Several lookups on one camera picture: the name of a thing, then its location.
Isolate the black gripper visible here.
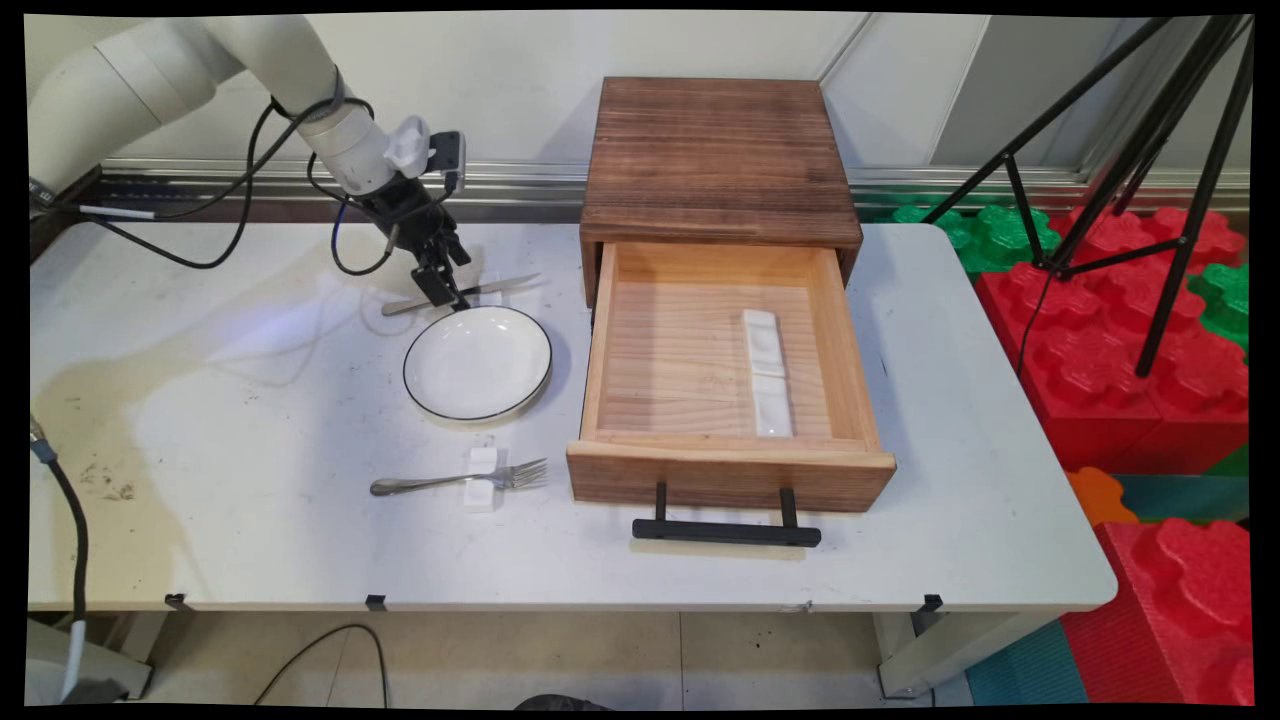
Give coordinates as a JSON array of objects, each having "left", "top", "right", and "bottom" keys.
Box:
[{"left": 360, "top": 176, "right": 473, "bottom": 312}]

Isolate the serrated silver table knife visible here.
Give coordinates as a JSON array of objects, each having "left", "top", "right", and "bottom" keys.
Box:
[{"left": 381, "top": 272, "right": 542, "bottom": 318}]

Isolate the white plate with black rim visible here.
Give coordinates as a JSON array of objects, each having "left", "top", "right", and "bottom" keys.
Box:
[{"left": 402, "top": 305, "right": 554, "bottom": 423}]

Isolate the silver metal fork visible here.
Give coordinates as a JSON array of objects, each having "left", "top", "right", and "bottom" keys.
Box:
[{"left": 369, "top": 458, "right": 549, "bottom": 498}]

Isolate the white ceramic cutlery rest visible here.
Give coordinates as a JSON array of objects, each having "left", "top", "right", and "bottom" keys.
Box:
[
  {"left": 462, "top": 446, "right": 499, "bottom": 514},
  {"left": 741, "top": 309, "right": 785, "bottom": 378},
  {"left": 751, "top": 374, "right": 795, "bottom": 439}
]

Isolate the light wooden drawer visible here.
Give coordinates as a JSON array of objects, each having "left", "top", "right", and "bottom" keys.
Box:
[{"left": 566, "top": 240, "right": 897, "bottom": 514}]

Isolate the dark wooden board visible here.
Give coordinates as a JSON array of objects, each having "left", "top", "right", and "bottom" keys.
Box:
[{"left": 579, "top": 77, "right": 864, "bottom": 308}]

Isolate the green foam block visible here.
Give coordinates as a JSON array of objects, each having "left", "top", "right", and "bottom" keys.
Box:
[
  {"left": 1187, "top": 262, "right": 1251, "bottom": 351},
  {"left": 890, "top": 203, "right": 1063, "bottom": 277}
]

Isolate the white table leg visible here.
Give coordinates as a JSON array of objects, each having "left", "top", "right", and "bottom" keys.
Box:
[{"left": 873, "top": 610, "right": 1043, "bottom": 699}]

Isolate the large red foam block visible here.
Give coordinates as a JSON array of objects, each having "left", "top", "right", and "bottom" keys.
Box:
[{"left": 975, "top": 262, "right": 1251, "bottom": 476}]

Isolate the orange foam piece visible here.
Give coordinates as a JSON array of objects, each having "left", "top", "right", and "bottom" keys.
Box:
[{"left": 1065, "top": 467, "right": 1141, "bottom": 528}]

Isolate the teal foam mat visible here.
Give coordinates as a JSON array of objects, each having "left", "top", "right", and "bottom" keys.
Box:
[
  {"left": 965, "top": 620, "right": 1091, "bottom": 707},
  {"left": 1113, "top": 472, "right": 1251, "bottom": 526}
]

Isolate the black tripod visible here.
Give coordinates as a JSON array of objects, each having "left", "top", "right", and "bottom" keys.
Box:
[{"left": 920, "top": 15, "right": 1256, "bottom": 379}]

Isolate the aluminium wall rail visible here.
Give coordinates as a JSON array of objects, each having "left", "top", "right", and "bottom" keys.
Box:
[{"left": 100, "top": 158, "right": 1251, "bottom": 213}]

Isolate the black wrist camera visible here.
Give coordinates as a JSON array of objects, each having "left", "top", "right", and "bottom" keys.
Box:
[{"left": 430, "top": 130, "right": 468, "bottom": 193}]

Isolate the short black robot cable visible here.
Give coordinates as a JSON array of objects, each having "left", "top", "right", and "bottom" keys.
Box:
[{"left": 305, "top": 150, "right": 403, "bottom": 278}]

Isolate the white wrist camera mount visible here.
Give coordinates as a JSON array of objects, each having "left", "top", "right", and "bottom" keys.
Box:
[{"left": 385, "top": 116, "right": 433, "bottom": 177}]

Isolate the long black robot cable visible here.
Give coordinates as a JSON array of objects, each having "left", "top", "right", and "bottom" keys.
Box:
[{"left": 95, "top": 95, "right": 376, "bottom": 271}]

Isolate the black drawer handle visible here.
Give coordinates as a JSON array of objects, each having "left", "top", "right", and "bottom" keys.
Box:
[{"left": 632, "top": 482, "right": 823, "bottom": 549}]

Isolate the thin black floor cable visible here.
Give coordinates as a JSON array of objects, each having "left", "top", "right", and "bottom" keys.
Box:
[{"left": 252, "top": 623, "right": 391, "bottom": 709}]

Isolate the black cable with grey end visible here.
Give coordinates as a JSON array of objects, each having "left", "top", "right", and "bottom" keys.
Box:
[{"left": 30, "top": 415, "right": 93, "bottom": 701}]

